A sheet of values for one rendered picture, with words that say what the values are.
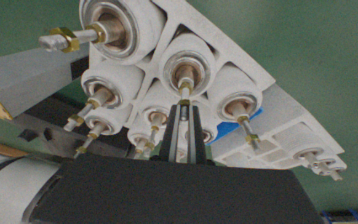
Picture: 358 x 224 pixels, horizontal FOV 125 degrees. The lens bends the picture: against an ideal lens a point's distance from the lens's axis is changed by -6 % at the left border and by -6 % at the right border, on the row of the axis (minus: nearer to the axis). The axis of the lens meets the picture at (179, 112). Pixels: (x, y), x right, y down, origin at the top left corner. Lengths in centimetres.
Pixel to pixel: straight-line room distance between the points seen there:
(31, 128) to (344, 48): 121
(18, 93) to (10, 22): 45
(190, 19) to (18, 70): 34
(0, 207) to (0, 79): 32
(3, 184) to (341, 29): 103
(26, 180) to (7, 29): 55
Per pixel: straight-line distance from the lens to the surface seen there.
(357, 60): 74
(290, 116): 47
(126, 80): 24
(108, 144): 63
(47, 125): 71
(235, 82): 22
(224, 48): 25
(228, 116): 24
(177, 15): 24
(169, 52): 17
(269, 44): 50
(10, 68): 37
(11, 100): 35
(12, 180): 52
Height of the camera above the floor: 42
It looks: 48 degrees down
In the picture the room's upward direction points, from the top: 173 degrees counter-clockwise
